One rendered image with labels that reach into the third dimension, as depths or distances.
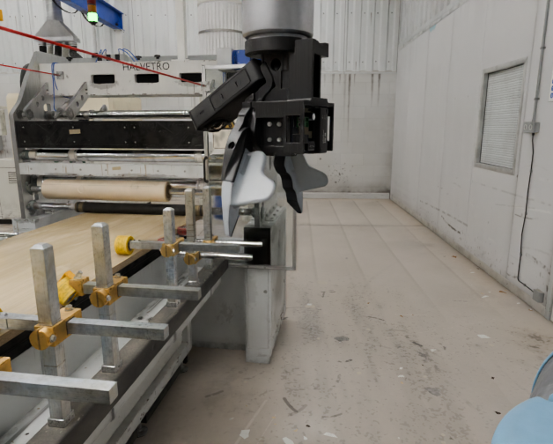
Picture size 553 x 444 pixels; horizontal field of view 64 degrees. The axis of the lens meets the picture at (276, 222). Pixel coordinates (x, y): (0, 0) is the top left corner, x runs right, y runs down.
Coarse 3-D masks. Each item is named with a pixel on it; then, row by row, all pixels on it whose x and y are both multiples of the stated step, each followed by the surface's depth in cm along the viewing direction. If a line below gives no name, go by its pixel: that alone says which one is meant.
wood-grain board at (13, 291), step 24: (0, 240) 208; (24, 240) 208; (48, 240) 208; (72, 240) 208; (0, 264) 172; (24, 264) 172; (72, 264) 172; (120, 264) 175; (0, 288) 147; (24, 288) 147; (24, 312) 128; (0, 336) 114
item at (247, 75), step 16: (256, 64) 47; (240, 80) 48; (256, 80) 47; (208, 96) 50; (224, 96) 49; (240, 96) 48; (192, 112) 52; (208, 112) 51; (224, 112) 51; (208, 128) 52; (224, 128) 54
